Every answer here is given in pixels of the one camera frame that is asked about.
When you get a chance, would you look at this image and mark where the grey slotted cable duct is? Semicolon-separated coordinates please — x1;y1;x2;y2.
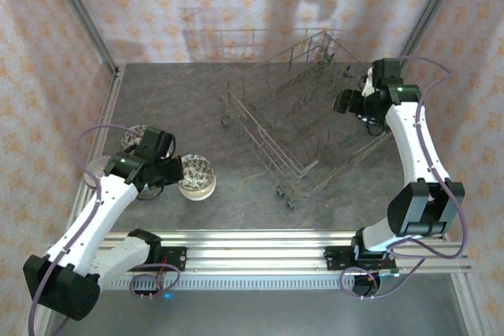
98;275;355;290

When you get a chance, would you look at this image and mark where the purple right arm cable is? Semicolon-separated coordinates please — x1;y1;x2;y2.
339;55;470;301

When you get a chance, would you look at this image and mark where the grey metal panel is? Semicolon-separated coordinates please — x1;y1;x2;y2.
70;288;469;336

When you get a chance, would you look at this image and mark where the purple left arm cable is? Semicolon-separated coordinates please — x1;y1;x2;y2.
26;124;181;336

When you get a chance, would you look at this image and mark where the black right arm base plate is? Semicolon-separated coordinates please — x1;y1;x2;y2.
324;245;397;273

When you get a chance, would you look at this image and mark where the dark leaf patterned bowl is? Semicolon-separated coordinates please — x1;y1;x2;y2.
120;124;150;150
176;153;217;202

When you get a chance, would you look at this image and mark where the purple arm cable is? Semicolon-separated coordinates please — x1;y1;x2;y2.
339;55;470;301
26;124;181;336

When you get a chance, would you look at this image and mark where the aluminium frame post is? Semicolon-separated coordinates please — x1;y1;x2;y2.
42;0;121;76
393;0;472;76

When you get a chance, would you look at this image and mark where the aluminium mounting rail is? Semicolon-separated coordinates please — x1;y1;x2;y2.
98;228;473;276

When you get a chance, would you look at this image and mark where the aluminium frame beam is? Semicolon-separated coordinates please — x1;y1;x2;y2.
450;272;493;336

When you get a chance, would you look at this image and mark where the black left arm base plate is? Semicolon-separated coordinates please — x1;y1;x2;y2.
159;246;188;273

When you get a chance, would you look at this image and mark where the metal wire dish rack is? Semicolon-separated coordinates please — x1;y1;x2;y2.
214;28;395;211

